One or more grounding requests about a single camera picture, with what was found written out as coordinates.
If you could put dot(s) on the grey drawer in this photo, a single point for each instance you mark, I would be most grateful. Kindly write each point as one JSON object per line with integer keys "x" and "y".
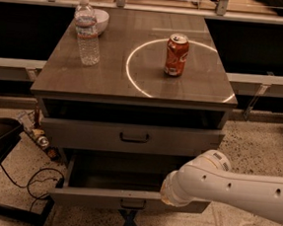
{"x": 119, "y": 181}
{"x": 131, "y": 138}

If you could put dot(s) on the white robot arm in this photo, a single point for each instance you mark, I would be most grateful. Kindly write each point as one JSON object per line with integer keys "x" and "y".
{"x": 209, "y": 176}

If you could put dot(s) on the grey drawer cabinet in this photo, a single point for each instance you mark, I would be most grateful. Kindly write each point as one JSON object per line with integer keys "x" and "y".
{"x": 129, "y": 84}

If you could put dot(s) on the grey top drawer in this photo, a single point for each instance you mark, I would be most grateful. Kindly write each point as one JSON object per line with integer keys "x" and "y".
{"x": 131, "y": 138}

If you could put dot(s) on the red soda can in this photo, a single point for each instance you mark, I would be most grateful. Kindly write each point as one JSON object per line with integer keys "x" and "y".
{"x": 177, "y": 51}

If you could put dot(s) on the white bowl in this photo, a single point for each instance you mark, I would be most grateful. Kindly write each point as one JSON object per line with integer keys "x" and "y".
{"x": 101, "y": 22}

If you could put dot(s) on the clear plastic water bottle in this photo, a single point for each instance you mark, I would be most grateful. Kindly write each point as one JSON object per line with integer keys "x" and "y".
{"x": 85, "y": 21}

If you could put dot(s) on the clutter of small items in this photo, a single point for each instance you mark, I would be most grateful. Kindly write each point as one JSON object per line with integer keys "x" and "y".
{"x": 31, "y": 123}

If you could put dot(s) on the metal rail bracket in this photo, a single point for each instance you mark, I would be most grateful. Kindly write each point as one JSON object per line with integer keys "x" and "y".
{"x": 260, "y": 92}

